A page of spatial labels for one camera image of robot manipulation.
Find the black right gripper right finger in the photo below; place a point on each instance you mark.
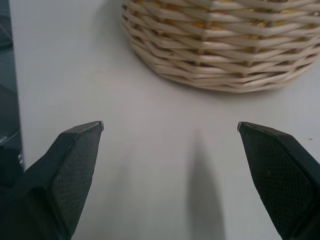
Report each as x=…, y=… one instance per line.
x=282, y=175

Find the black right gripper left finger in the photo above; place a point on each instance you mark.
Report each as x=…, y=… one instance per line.
x=62, y=175

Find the woven wicker basket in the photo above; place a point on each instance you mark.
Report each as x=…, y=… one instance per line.
x=220, y=42

